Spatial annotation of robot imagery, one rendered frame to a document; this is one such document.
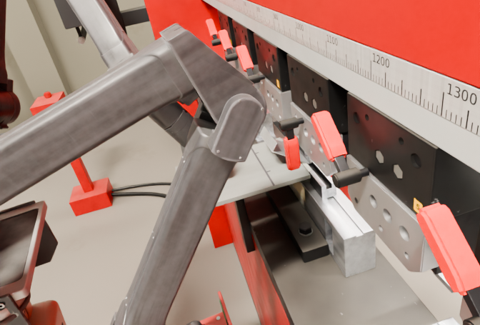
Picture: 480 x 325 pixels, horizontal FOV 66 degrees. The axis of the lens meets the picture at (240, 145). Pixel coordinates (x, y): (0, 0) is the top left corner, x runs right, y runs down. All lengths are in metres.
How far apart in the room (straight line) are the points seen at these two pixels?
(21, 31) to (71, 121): 3.66
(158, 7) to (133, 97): 1.17
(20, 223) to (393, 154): 0.68
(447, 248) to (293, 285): 0.45
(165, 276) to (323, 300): 0.32
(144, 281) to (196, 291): 1.44
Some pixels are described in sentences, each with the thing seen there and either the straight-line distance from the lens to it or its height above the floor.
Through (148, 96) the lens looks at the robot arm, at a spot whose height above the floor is 1.32.
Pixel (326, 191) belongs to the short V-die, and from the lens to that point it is 0.74.
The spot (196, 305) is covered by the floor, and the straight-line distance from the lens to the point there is 1.88.
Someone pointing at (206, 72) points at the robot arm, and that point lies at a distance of 0.37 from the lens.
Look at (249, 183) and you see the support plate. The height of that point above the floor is 1.00.
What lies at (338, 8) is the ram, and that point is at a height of 1.35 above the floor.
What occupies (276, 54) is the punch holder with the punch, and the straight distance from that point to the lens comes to 0.68.
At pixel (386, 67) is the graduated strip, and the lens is 0.38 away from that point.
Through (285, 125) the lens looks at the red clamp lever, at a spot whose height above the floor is 1.16.
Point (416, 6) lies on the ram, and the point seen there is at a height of 1.37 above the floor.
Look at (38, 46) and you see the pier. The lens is 4.04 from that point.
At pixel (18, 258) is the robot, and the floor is 1.04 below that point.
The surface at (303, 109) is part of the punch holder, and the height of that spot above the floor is 1.18.
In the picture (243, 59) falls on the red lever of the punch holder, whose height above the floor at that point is 1.21.
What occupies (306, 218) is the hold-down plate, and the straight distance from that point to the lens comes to 0.80.
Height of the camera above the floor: 1.44
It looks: 29 degrees down
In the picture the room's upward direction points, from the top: 11 degrees counter-clockwise
